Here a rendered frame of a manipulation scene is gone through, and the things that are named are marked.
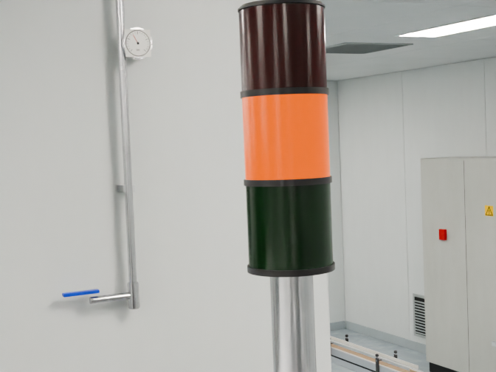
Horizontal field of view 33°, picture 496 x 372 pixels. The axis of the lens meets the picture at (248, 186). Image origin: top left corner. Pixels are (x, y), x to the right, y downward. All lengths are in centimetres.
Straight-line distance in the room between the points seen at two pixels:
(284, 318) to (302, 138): 10
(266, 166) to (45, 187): 144
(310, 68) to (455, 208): 737
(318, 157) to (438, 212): 755
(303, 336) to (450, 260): 747
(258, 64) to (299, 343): 16
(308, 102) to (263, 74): 3
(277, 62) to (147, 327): 156
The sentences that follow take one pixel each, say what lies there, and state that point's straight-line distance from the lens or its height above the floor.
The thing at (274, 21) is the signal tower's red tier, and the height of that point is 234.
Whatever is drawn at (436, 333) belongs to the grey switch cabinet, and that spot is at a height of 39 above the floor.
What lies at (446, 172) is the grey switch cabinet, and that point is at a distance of 788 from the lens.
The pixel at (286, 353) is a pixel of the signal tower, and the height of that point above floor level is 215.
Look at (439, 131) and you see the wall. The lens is 859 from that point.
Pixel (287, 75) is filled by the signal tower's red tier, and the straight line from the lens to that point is 46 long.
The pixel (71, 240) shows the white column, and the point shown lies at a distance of 190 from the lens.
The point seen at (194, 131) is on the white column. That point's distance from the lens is 199.
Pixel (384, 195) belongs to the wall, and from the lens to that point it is 934.
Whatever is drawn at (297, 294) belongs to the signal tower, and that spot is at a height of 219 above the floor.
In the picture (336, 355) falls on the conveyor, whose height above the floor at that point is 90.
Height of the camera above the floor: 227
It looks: 3 degrees down
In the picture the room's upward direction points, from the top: 2 degrees counter-clockwise
